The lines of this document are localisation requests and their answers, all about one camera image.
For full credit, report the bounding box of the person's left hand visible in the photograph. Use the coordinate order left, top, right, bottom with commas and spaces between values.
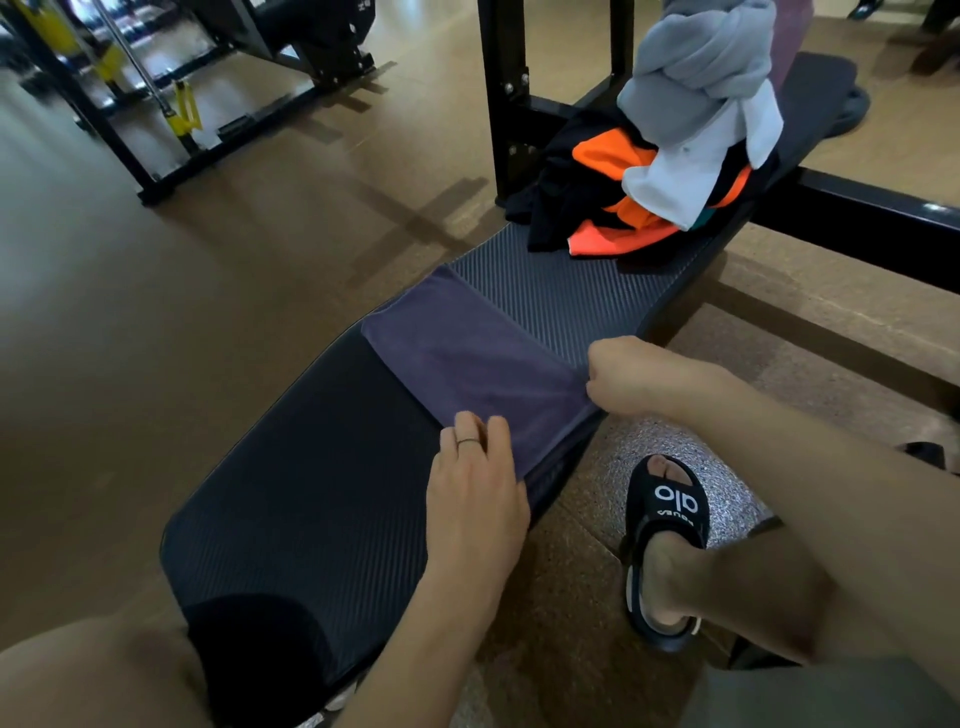
423, 410, 532, 594

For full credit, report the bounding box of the person's right hand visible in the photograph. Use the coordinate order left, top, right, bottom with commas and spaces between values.
584, 335, 740, 421

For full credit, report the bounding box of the purple towel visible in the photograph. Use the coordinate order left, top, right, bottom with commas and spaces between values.
359, 266, 601, 481

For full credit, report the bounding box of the white towel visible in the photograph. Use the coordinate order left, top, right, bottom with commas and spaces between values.
620, 78, 785, 232

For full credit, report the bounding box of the black orange jacket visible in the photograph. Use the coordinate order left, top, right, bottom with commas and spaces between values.
503, 112, 781, 259

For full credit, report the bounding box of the grey yoga fitness towel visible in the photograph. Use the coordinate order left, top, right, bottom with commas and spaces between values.
616, 0, 779, 148

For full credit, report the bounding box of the pink water bottle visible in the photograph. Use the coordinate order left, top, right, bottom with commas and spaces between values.
768, 0, 815, 91

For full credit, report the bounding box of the person's left forearm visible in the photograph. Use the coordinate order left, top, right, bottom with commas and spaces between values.
333, 554, 504, 728

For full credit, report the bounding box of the person's right forearm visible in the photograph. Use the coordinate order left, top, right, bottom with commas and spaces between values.
701, 367, 960, 699

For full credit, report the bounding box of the person's left leg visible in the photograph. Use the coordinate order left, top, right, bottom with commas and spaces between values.
0, 614, 211, 728

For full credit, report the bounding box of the black right slipper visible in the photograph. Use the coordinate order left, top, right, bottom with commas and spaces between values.
620, 453, 712, 654

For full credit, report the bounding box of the black ribbed bench pad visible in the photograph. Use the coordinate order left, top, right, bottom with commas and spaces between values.
158, 50, 860, 728

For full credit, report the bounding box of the small black weight plate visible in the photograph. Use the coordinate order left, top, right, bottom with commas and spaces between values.
821, 83, 873, 140

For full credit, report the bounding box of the rack of black weight plates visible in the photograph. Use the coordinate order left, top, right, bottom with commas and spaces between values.
847, 0, 960, 76

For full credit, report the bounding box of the black power rack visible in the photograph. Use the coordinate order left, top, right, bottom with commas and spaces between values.
0, 0, 376, 208

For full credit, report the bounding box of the yellow safety catch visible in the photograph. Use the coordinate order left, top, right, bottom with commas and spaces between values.
164, 78, 204, 139

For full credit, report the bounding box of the yellow black gym machine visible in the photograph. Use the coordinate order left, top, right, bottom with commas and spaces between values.
11, 0, 125, 84

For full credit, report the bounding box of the black steel bench frame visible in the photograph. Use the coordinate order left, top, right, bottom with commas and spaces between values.
476, 0, 960, 295

